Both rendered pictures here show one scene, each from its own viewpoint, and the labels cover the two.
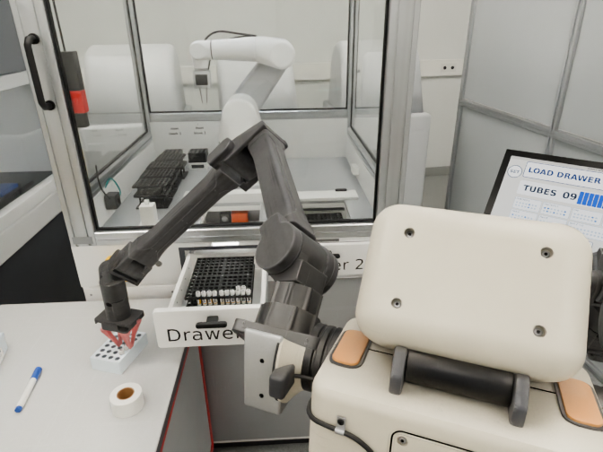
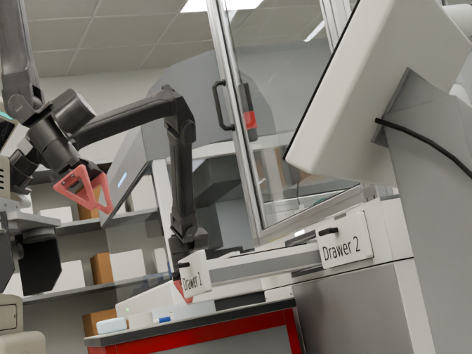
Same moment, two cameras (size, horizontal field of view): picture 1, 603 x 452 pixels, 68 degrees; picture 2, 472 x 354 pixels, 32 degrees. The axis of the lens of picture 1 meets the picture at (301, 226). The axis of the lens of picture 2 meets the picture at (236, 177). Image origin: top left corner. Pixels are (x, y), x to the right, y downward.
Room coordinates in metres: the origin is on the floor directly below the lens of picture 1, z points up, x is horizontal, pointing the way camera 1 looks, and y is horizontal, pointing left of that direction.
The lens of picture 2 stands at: (0.54, -2.01, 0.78)
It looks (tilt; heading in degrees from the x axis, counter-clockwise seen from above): 9 degrees up; 76
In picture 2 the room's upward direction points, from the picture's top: 11 degrees counter-clockwise
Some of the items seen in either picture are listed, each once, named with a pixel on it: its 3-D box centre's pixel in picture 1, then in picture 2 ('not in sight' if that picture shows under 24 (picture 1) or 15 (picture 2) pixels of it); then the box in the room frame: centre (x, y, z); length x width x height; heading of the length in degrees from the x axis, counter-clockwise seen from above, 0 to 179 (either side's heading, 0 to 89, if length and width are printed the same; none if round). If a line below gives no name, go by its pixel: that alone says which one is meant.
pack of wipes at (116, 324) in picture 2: not in sight; (111, 325); (0.71, 0.79, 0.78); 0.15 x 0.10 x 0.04; 88
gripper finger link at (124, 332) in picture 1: (123, 332); (186, 287); (0.93, 0.46, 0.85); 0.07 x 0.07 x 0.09; 75
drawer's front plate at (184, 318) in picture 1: (214, 325); (194, 274); (0.92, 0.22, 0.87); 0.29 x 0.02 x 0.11; 93
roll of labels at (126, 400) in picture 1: (126, 400); (140, 320); (0.77, 0.40, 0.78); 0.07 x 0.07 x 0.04
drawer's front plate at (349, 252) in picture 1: (326, 259); (342, 241); (1.25, -0.08, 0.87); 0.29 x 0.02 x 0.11; 93
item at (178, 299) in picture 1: (223, 284); (265, 265); (1.13, 0.23, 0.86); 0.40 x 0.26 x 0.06; 3
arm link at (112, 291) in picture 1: (113, 286); (180, 244); (0.93, 0.46, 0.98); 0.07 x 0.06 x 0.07; 25
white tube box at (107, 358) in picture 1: (119, 350); (194, 310); (0.94, 0.48, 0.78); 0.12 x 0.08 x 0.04; 165
